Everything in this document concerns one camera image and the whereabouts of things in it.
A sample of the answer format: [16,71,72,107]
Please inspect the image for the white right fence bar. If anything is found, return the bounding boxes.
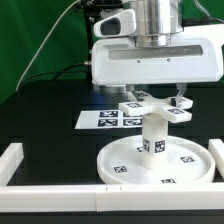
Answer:
[208,139,224,179]

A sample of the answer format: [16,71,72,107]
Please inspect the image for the white cross-shaped table base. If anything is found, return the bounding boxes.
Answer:
[118,91,193,123]

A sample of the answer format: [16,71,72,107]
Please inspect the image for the white fence bar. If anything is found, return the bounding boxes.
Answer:
[0,143,24,187]
[208,139,224,179]
[0,183,224,212]

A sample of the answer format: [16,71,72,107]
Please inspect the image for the white marker sheet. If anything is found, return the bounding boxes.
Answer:
[75,110,142,129]

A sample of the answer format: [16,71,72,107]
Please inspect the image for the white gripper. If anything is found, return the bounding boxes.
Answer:
[92,26,224,101]

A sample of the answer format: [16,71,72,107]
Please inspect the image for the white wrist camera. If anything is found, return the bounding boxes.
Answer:
[94,9,137,38]

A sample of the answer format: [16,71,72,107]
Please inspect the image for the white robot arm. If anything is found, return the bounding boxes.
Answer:
[91,0,224,94]

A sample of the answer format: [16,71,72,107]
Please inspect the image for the white left fence bar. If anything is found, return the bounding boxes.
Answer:
[0,143,24,187]

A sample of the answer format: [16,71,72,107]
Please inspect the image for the white round table top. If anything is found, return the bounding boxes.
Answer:
[97,135,215,184]

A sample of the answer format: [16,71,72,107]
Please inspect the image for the white cable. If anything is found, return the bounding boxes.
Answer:
[15,0,83,92]

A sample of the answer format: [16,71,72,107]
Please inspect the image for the white front fence bar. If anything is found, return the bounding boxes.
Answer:
[0,183,224,212]

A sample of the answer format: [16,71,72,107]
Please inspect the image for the black cable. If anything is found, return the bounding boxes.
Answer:
[16,61,98,93]

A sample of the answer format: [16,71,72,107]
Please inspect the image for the black camera stand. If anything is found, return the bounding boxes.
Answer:
[73,0,127,89]

